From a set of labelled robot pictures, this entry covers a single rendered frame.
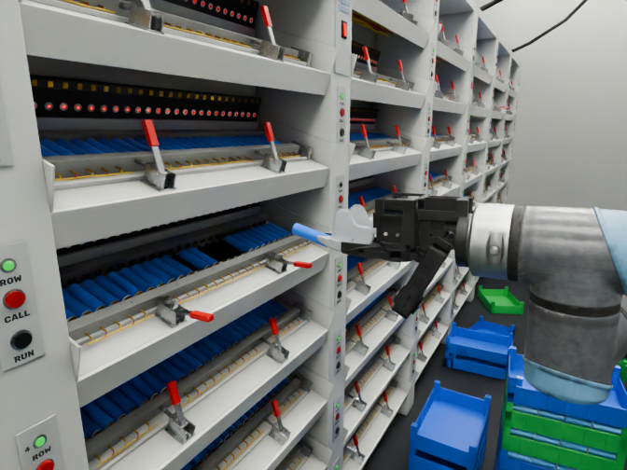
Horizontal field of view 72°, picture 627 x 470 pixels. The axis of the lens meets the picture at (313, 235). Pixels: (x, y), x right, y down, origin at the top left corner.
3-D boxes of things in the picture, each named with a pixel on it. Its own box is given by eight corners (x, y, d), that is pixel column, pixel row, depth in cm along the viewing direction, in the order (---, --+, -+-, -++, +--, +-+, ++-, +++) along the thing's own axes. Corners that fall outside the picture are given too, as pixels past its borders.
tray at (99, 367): (324, 269, 101) (335, 233, 97) (74, 411, 50) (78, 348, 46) (257, 233, 109) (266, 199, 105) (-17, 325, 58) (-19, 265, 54)
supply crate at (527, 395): (615, 388, 130) (619, 365, 128) (632, 430, 112) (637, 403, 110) (507, 366, 142) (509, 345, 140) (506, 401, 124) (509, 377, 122)
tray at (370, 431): (404, 401, 178) (415, 375, 173) (338, 509, 127) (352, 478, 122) (361, 374, 186) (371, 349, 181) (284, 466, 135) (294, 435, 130)
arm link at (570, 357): (628, 385, 52) (641, 288, 50) (592, 426, 45) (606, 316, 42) (547, 357, 59) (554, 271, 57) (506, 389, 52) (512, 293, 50)
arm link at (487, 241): (513, 269, 56) (504, 291, 48) (473, 264, 58) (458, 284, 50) (518, 200, 54) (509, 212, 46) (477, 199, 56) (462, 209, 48)
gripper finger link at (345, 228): (317, 205, 62) (379, 208, 58) (318, 245, 64) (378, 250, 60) (308, 208, 60) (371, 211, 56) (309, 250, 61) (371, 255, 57)
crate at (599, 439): (610, 411, 132) (615, 388, 130) (626, 456, 114) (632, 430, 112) (504, 388, 144) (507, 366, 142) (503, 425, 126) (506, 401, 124)
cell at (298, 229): (290, 228, 65) (327, 241, 62) (297, 220, 66) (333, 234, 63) (292, 236, 66) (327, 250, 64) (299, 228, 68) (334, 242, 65)
